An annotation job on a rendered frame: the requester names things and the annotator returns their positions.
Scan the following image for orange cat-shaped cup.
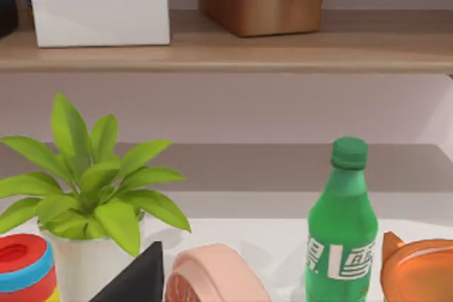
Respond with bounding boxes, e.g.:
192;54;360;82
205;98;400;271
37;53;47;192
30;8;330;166
380;231;453;302

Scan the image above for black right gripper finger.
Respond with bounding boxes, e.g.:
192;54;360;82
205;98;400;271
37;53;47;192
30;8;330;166
88;240;166;302

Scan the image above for pink meat slice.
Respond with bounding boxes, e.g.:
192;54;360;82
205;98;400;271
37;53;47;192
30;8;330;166
165;243;273;302

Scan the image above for white tissue box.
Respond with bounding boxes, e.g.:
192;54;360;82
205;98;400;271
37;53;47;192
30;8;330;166
30;0;171;49

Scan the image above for green plant in white pot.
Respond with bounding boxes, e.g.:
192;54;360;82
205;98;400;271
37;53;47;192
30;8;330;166
0;92;193;302

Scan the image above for wooden shelf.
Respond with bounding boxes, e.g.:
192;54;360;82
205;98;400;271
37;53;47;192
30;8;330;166
0;8;453;74

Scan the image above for green bottle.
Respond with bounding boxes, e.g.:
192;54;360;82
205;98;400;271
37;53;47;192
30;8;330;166
304;137;379;302

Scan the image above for stack of coloured rings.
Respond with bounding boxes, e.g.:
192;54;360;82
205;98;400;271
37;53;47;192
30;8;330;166
0;233;59;302

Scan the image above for black box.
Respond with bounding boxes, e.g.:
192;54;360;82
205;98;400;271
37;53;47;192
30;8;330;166
0;0;19;39

